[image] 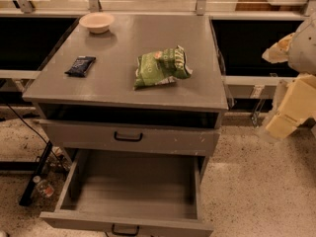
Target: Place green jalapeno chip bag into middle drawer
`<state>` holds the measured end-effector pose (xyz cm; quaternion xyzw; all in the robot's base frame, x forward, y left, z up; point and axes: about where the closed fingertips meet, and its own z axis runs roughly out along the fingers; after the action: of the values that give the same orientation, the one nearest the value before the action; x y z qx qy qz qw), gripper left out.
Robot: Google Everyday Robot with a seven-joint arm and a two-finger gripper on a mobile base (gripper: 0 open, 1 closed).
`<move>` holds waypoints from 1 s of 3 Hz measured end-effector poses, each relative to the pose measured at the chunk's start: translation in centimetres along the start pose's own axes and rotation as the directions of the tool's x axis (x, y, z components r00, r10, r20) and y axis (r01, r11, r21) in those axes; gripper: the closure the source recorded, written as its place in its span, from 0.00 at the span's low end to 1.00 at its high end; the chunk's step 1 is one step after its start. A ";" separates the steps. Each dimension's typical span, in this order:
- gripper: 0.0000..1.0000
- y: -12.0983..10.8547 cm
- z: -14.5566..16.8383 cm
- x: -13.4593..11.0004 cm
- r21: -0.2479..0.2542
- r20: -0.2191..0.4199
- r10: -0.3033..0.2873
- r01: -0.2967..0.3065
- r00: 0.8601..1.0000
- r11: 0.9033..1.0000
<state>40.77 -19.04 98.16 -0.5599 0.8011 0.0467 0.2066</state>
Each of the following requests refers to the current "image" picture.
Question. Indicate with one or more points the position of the green jalapeno chip bag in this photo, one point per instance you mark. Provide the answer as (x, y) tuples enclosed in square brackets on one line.
[(161, 67)]

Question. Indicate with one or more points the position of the black upper drawer handle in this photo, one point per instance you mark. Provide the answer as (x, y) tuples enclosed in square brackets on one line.
[(128, 138)]

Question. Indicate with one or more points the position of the black drawer handle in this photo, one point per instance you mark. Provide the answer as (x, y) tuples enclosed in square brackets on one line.
[(126, 231), (128, 138)]

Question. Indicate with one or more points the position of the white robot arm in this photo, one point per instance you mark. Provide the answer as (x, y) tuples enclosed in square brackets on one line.
[(301, 58)]

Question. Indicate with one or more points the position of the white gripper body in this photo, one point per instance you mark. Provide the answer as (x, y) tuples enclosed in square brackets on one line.
[(304, 51)]

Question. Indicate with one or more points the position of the open lower grey drawer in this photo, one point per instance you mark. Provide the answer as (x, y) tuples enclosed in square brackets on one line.
[(159, 193)]

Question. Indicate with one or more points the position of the grey metal rail frame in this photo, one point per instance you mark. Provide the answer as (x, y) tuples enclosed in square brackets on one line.
[(158, 4)]

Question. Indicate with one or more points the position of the white paper bowl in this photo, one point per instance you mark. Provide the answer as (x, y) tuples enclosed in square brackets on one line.
[(97, 22)]

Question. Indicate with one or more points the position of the grey drawer cabinet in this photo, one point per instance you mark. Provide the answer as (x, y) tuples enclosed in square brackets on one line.
[(153, 115)]

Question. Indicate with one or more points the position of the black bar on floor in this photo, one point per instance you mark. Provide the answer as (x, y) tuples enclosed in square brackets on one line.
[(25, 199)]

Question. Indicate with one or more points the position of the dark blue snack packet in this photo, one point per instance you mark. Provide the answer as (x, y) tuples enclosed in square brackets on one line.
[(80, 66)]

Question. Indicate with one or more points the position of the black lower drawer handle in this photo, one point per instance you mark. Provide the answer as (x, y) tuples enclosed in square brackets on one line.
[(126, 231)]

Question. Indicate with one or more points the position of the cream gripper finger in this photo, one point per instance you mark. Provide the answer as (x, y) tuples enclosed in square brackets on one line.
[(296, 106)]

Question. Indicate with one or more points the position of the closed upper grey drawer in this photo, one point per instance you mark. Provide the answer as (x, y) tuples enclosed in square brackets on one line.
[(156, 139)]

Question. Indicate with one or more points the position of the plastic bottle on floor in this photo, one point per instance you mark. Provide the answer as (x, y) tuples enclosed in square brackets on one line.
[(43, 186)]

